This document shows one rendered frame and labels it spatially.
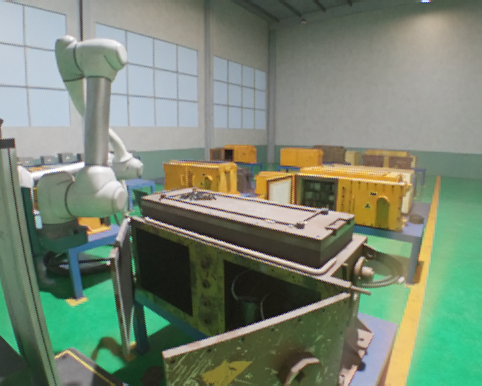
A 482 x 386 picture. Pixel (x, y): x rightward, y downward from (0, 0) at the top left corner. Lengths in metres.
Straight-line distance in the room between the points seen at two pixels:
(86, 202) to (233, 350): 0.78
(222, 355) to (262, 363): 0.16
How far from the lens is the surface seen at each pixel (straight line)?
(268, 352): 0.97
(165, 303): 1.99
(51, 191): 1.34
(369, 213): 3.87
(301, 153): 10.59
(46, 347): 1.72
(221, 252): 1.42
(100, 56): 1.34
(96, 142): 1.27
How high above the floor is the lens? 1.77
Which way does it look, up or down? 11 degrees down
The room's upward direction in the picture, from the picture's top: straight up
